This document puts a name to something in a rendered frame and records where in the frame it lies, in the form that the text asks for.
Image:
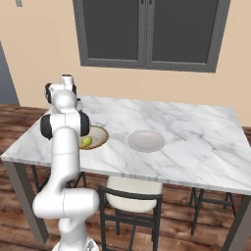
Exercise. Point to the white bowl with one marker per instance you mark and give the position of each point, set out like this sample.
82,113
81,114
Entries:
146,140

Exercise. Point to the brown rimmed plate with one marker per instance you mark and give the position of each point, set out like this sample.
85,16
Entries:
99,135

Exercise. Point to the grey wall switch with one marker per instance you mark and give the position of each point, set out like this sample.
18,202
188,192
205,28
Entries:
19,2

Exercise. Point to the grey fridge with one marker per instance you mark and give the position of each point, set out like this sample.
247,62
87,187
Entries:
6,81

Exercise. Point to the yellow green lemon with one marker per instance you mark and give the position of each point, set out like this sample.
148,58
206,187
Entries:
86,141

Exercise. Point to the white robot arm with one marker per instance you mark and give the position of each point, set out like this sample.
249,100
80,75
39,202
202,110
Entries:
65,157

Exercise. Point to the grey table leg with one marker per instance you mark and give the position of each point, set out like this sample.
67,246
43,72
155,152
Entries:
24,199
241,225

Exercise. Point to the grey framed window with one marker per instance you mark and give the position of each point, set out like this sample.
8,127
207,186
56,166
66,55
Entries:
145,32

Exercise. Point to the black chair with cream seat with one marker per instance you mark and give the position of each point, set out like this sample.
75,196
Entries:
134,196

